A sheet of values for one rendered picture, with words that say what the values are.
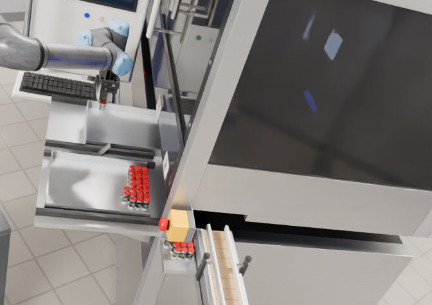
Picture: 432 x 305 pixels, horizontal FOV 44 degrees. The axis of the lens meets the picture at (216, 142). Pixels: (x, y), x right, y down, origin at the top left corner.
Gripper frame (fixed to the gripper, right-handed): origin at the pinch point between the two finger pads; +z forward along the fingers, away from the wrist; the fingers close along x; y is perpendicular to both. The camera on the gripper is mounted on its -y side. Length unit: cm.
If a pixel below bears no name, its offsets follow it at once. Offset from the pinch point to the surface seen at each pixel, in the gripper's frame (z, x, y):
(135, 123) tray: 8.3, 14.3, 1.5
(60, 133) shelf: 8.5, -14.5, 13.9
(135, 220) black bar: 7, 12, 56
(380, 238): 10, 111, 51
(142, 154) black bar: 6.7, 15.9, 22.3
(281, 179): -22, 52, 61
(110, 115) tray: 8.3, 4.1, -1.8
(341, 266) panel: 17, 93, 61
